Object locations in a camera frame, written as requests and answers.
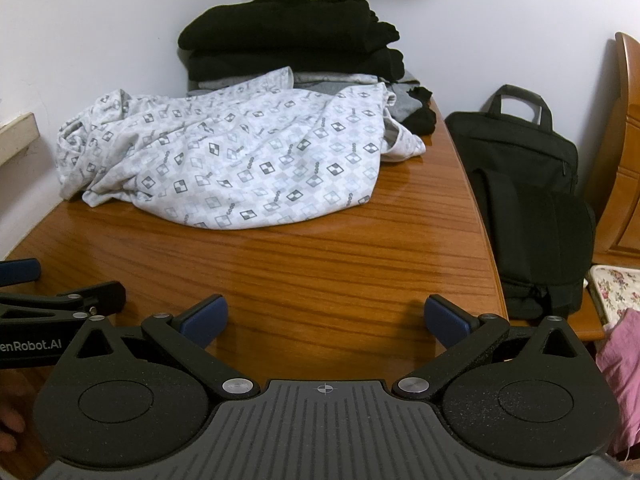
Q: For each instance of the grey printed shirt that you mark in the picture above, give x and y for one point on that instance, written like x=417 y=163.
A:
x=400 y=102

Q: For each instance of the mottled light grey garment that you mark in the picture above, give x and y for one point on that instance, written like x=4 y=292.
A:
x=330 y=79

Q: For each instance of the person's left hand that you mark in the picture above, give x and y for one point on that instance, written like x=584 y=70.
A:
x=9 y=422

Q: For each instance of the beige window sill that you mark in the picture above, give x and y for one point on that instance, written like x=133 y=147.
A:
x=17 y=137

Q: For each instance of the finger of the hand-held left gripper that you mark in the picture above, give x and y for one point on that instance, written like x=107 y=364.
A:
x=100 y=297
x=20 y=272

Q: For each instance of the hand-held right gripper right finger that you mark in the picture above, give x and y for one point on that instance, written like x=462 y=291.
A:
x=440 y=317

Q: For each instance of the black knit sweater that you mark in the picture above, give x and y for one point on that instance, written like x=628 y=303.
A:
x=285 y=17

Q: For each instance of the floral cushion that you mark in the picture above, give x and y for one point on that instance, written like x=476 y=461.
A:
x=617 y=292

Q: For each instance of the pink cloth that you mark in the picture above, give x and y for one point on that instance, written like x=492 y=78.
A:
x=622 y=375

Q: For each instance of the black laptop bag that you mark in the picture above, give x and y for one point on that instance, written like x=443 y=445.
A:
x=530 y=200

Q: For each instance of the black folded garment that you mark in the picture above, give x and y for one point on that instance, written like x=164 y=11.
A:
x=300 y=62

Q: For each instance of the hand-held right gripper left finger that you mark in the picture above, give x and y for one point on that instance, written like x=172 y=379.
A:
x=207 y=317

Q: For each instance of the white patterned pajama pants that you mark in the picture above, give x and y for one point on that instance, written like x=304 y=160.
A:
x=240 y=150

